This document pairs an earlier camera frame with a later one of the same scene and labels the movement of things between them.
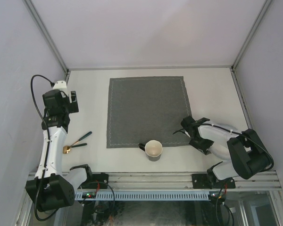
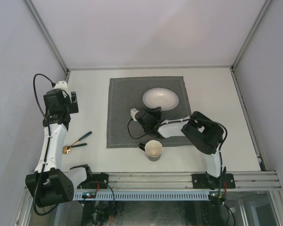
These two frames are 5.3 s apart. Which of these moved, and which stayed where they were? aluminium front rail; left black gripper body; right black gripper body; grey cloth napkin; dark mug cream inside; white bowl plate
Moved: white bowl plate; right black gripper body
Stayed: grey cloth napkin; aluminium front rail; dark mug cream inside; left black gripper body
